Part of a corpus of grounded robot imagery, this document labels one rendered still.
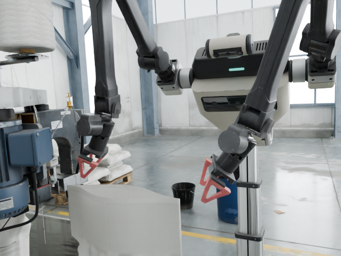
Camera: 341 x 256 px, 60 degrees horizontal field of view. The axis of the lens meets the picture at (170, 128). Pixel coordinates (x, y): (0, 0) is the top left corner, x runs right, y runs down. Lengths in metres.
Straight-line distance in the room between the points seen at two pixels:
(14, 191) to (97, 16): 0.54
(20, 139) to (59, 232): 1.07
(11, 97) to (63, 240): 1.13
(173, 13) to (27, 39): 9.10
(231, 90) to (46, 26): 0.68
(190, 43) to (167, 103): 2.01
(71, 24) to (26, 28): 6.43
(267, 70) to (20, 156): 0.64
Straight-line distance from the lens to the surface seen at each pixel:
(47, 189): 1.22
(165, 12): 10.06
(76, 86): 7.18
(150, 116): 9.80
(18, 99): 0.85
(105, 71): 0.97
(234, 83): 1.22
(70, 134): 1.28
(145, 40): 1.13
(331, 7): 0.96
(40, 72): 6.67
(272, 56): 0.74
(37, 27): 0.95
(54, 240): 1.87
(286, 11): 0.74
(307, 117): 8.87
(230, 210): 3.26
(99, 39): 0.97
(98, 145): 1.03
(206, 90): 1.22
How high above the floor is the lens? 1.38
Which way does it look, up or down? 7 degrees down
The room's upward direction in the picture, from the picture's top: 3 degrees counter-clockwise
